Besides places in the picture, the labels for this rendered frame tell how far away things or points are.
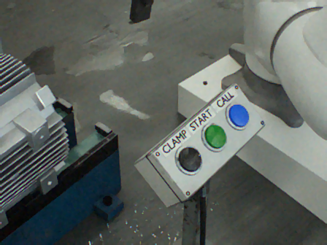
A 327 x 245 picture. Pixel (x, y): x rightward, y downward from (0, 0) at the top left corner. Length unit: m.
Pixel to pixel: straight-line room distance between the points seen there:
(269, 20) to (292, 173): 0.26
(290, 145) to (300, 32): 0.22
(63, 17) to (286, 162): 0.71
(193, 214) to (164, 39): 0.60
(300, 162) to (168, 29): 0.55
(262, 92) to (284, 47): 0.19
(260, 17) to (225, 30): 0.45
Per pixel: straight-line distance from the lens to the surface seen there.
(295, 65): 0.89
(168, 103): 1.23
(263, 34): 0.99
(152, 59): 1.34
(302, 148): 1.04
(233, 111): 0.80
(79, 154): 0.97
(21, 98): 0.82
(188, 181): 0.74
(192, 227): 0.91
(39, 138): 0.80
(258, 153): 1.08
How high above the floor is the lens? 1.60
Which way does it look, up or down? 42 degrees down
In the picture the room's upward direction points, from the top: straight up
